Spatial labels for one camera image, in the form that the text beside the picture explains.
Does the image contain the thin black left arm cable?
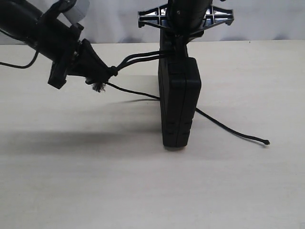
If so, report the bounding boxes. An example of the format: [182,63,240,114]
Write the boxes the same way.
[0,50,40,69]

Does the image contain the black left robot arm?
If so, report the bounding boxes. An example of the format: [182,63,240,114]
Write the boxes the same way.
[0,0,118,91]

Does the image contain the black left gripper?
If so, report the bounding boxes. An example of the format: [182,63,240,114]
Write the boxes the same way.
[37,14,113,89]

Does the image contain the black plastic carrying case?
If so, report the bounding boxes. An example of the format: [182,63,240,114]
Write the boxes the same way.
[157,31,202,150]

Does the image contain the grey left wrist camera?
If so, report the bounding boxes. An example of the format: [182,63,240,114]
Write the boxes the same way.
[59,0,90,24]

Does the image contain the black braided rope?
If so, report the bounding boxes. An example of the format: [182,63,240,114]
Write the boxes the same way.
[85,49,271,146]

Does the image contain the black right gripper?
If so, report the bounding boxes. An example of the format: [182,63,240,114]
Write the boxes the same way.
[138,0,234,41]

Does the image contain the white backdrop curtain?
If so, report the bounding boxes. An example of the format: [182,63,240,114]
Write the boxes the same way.
[0,0,305,45]

